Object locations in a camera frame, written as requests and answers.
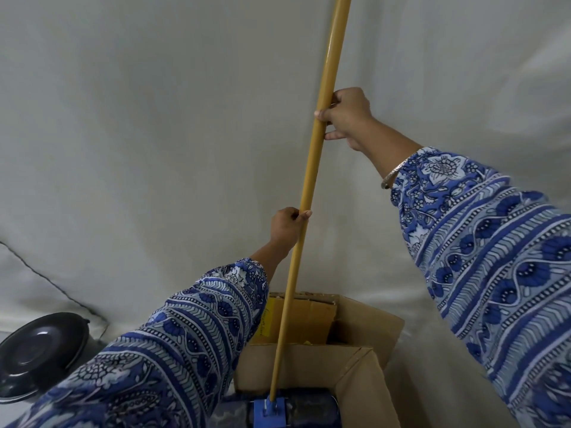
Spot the person's right hand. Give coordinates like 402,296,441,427
314,87,378,151

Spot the person's left hand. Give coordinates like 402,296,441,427
269,207,313,251

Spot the yellow wooden mop handle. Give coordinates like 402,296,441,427
268,0,353,402

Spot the person's left forearm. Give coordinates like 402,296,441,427
6,240,290,428

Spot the person's right forearm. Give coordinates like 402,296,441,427
353,118,571,428

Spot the silver bangle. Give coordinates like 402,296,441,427
380,157,409,190

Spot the yellow cardboard piece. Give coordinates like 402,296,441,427
250,297,338,346

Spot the brown cardboard box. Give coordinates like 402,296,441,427
234,291,406,428

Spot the blue mop head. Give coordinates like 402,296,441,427
214,388,341,428

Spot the black round lid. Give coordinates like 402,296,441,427
0,312,92,402

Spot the thin black cable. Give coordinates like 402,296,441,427
0,240,109,328

